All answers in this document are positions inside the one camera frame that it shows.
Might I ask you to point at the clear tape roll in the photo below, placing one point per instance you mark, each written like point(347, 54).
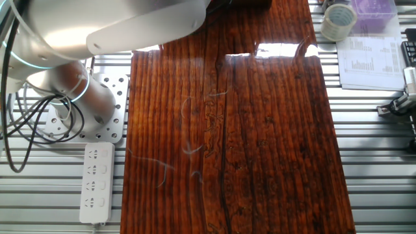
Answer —
point(328, 29)

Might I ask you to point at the purple plastic box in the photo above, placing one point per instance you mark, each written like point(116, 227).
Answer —
point(373, 11)

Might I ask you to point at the wood grain table mat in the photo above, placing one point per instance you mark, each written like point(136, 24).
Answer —
point(243, 146)

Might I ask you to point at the printed paper sheet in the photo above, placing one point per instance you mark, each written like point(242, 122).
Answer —
point(370, 61)

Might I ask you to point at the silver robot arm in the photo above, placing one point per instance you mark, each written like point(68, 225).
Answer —
point(97, 26)

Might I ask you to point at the black keyboard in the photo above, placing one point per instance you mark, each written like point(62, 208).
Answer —
point(410, 48)

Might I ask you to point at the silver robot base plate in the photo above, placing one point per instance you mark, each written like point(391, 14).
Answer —
point(118, 107)

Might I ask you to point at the white power strip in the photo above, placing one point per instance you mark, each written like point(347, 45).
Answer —
point(97, 182)

